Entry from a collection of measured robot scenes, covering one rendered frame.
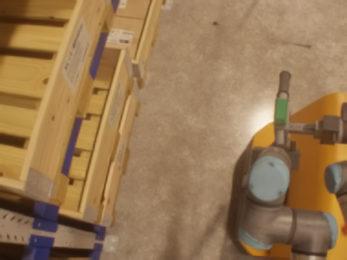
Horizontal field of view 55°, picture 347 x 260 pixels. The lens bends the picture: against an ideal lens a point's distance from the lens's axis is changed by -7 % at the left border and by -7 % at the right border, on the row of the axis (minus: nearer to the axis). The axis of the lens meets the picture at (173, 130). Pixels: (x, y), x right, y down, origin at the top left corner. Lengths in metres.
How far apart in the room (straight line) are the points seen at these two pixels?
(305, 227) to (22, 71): 1.03
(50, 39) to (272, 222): 0.97
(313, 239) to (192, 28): 2.29
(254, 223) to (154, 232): 1.60
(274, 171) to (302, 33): 2.36
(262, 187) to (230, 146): 1.72
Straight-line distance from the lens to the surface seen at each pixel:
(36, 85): 1.28
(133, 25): 2.36
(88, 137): 1.76
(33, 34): 1.40
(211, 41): 2.85
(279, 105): 1.08
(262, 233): 0.85
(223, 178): 2.44
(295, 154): 0.98
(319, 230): 0.88
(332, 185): 1.13
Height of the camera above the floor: 2.38
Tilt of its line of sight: 71 degrees down
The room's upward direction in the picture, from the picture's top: 4 degrees counter-clockwise
